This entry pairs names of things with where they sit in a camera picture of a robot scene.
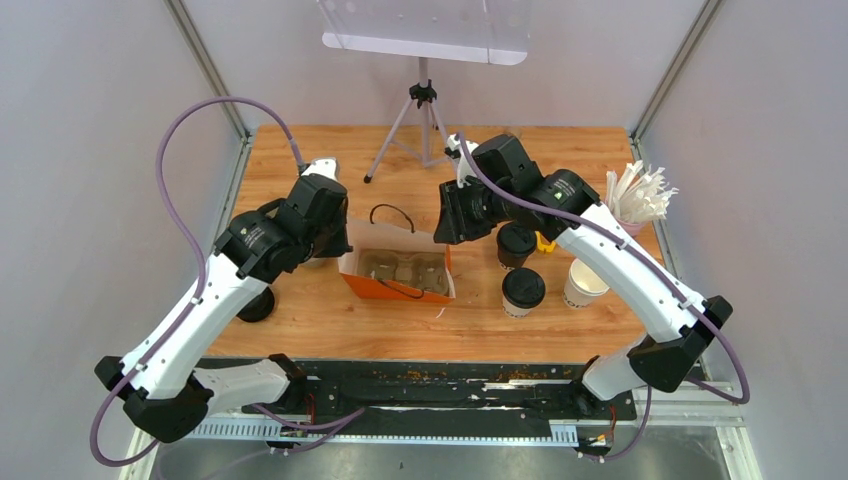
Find orange paper bag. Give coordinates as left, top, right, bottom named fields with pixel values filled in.
left=338, top=203, right=456, bottom=305

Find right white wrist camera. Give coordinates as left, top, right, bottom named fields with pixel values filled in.
left=446, top=133, right=479, bottom=189

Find black cup lid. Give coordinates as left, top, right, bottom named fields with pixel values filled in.
left=501, top=268, right=547, bottom=309
left=496, top=222, right=537, bottom=256

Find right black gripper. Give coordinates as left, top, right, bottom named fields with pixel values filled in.
left=434, top=175, right=514, bottom=245

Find pink straw holder cup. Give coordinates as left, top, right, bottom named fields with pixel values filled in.
left=619, top=221, right=647, bottom=238

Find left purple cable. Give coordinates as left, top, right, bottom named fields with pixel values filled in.
left=89, top=96, right=307, bottom=468

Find stack of black lids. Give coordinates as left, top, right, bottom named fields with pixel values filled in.
left=237, top=287, right=276, bottom=323

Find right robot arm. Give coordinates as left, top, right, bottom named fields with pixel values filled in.
left=434, top=134, right=733, bottom=418

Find tripod stand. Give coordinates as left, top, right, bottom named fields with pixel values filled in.
left=363, top=57, right=451, bottom=184

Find white paper cup stack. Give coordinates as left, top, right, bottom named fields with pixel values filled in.
left=563, top=259, right=609, bottom=309

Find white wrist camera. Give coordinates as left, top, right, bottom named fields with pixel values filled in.
left=446, top=133, right=479, bottom=189
left=300, top=157, right=340, bottom=181

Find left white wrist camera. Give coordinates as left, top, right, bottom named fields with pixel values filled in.
left=300, top=157, right=340, bottom=181

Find yellow plastic triangle tool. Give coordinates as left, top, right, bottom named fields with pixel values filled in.
left=535, top=231, right=557, bottom=254

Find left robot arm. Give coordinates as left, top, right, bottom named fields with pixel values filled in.
left=94, top=172, right=352, bottom=443

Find cardboard cup carrier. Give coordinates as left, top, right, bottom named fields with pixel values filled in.
left=356, top=249, right=450, bottom=299
left=300, top=258, right=327, bottom=268

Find black sleeved coffee cup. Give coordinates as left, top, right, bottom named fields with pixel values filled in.
left=497, top=248, right=533, bottom=271

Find white wrapped straws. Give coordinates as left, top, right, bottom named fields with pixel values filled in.
left=604, top=160, right=679, bottom=224

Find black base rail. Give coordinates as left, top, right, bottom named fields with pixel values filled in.
left=218, top=357, right=684, bottom=442

